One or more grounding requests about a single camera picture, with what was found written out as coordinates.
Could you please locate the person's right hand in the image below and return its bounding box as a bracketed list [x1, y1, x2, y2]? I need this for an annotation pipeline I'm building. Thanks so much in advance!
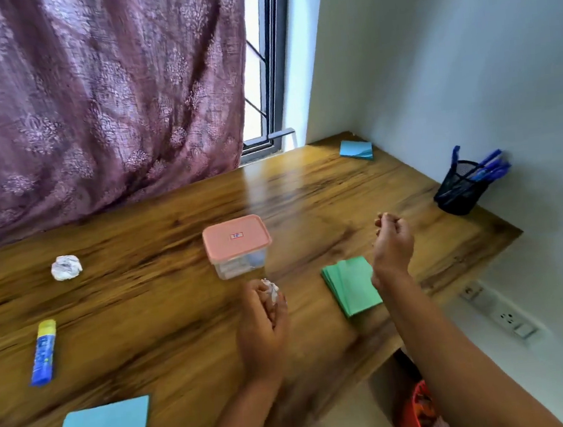
[364, 210, 420, 292]

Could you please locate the person's left hand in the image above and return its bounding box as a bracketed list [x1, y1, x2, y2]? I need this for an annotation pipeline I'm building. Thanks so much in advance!
[231, 275, 296, 390]

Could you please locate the printed paper ball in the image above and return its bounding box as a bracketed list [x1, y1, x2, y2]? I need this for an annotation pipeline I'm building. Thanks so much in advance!
[260, 277, 281, 307]

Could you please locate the green sticky note pad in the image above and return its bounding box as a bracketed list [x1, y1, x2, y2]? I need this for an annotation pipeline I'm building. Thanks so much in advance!
[320, 255, 385, 320]

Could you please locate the clear plastic container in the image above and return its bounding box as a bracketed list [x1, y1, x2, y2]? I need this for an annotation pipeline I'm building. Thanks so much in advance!
[209, 244, 271, 282]

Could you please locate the black mesh pen holder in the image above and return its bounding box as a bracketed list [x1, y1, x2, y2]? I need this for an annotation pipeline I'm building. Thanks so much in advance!
[430, 157, 496, 219]

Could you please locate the pink plastic lid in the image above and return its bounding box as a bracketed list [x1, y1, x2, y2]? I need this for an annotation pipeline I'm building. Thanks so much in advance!
[200, 213, 275, 266]

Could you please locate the bunch of blue pens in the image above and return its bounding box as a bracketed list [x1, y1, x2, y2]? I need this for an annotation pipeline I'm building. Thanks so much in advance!
[446, 140, 514, 191]

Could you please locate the white paper ball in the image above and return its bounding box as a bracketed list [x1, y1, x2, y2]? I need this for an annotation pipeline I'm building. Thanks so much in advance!
[49, 253, 85, 283]

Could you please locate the blue glue stick yellow cap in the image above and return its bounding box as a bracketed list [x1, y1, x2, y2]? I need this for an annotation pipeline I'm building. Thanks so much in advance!
[24, 319, 62, 388]

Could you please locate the person's left forearm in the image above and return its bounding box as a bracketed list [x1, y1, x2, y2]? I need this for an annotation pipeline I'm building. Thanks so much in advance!
[193, 374, 288, 427]

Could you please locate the person's right forearm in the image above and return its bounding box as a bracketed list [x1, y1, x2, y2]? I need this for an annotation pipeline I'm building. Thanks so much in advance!
[375, 264, 563, 427]

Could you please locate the orange waste bin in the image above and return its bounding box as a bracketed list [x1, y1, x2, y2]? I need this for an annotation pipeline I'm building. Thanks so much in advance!
[394, 377, 452, 427]

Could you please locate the pile of wrappers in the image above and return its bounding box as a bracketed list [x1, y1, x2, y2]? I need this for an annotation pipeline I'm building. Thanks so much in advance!
[412, 388, 452, 427]

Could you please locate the purple patterned curtain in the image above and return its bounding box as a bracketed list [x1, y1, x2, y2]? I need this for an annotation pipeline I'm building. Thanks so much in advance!
[0, 0, 269, 249]

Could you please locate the white wall socket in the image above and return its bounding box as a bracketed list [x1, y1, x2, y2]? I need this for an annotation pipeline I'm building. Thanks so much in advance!
[456, 274, 548, 351]

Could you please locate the black window frame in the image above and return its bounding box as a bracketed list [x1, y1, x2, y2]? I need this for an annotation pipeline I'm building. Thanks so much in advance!
[226, 0, 307, 165]

